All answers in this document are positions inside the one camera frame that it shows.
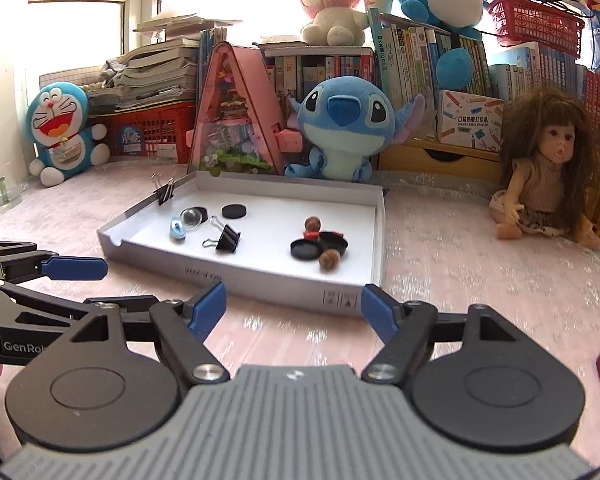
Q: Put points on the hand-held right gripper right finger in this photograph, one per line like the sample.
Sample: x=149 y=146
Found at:
x=380 y=310

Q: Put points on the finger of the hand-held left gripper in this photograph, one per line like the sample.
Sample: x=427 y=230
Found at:
x=77 y=268
x=10 y=305

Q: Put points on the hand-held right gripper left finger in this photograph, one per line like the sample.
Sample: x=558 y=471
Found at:
x=207 y=307

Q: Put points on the white cardboard box tray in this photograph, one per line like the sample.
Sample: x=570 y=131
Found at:
x=270 y=260

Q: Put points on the black round puck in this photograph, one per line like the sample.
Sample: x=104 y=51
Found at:
x=233 y=211

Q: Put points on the black binder clip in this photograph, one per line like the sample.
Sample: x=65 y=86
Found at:
x=166 y=191
x=227 y=240

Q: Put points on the brown walnut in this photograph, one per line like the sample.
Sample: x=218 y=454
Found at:
x=329 y=261
x=312 y=224

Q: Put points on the black round lid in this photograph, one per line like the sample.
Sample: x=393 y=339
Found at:
x=336 y=241
x=305 y=250

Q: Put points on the small blue clip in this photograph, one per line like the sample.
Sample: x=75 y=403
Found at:
x=178 y=230

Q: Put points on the small red piece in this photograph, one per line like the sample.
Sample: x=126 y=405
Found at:
x=310 y=235

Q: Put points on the pink floral tablecloth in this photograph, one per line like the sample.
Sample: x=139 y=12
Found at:
x=480 y=285

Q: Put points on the clear plastic stand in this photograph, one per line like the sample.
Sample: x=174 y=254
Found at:
x=2 y=195

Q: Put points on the blue robot cat plush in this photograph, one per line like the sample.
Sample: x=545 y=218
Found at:
x=62 y=130

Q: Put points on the red plastic crate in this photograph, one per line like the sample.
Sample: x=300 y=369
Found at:
x=145 y=135

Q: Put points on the wooden drawer box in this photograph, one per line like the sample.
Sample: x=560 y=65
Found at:
x=430 y=160

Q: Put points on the blue alien plush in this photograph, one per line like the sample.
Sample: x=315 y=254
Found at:
x=345 y=130

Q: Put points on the pink foam block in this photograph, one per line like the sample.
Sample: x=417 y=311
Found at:
x=290 y=141

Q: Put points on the pink triangular miniature dollhouse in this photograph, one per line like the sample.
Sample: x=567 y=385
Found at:
x=235 y=120

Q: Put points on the white colourful printed box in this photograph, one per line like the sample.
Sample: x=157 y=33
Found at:
x=470 y=117

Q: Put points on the brown-haired doll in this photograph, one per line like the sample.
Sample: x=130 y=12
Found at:
x=545 y=170

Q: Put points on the stack of books and papers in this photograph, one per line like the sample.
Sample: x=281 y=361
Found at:
x=165 y=70

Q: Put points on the row of blue upright books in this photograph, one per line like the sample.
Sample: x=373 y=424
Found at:
x=207 y=65

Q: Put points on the row of shelf books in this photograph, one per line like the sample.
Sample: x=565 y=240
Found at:
x=415 y=65

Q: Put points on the white shelf board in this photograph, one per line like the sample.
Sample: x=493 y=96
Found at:
x=315 y=49

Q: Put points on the row of tall books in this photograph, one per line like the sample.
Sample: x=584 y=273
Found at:
x=545 y=80

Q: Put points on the pink hooded rabbit plush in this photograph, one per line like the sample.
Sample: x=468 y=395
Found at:
x=330 y=5

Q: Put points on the red plastic basket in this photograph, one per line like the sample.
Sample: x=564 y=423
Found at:
x=535 y=22

